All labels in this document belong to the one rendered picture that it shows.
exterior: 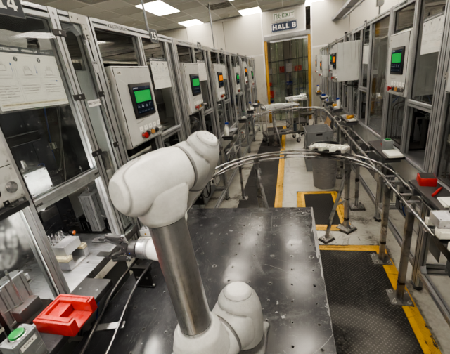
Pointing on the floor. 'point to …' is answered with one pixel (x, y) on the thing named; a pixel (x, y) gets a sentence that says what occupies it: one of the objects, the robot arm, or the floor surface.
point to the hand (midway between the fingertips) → (100, 247)
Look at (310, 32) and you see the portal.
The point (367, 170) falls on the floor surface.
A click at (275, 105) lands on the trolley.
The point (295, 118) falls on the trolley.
